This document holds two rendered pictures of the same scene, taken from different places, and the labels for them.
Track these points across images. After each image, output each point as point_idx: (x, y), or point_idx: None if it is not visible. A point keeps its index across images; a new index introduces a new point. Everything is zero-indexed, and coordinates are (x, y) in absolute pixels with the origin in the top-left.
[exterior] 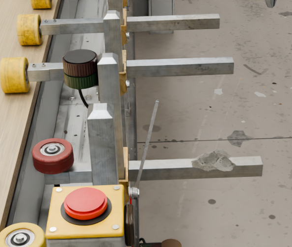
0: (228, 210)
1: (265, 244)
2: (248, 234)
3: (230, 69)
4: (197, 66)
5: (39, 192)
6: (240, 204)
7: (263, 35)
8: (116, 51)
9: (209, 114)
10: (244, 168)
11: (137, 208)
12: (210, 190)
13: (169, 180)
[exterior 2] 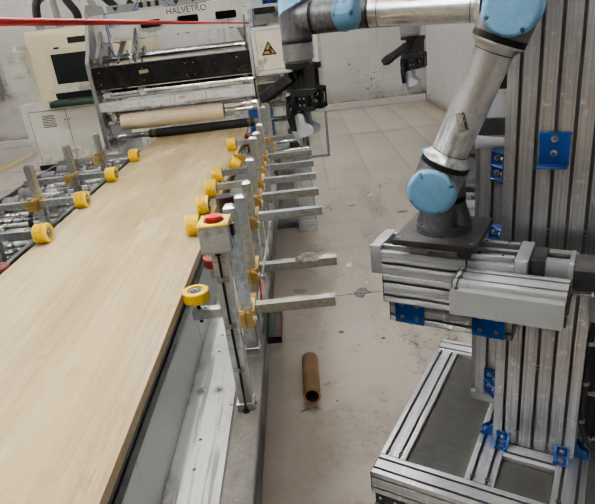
0: (352, 336)
1: (377, 354)
2: (365, 349)
3: (320, 211)
4: (300, 211)
5: (211, 298)
6: (361, 332)
7: (384, 226)
8: (250, 203)
9: (342, 279)
10: (326, 260)
11: (269, 297)
12: (340, 325)
13: (311, 321)
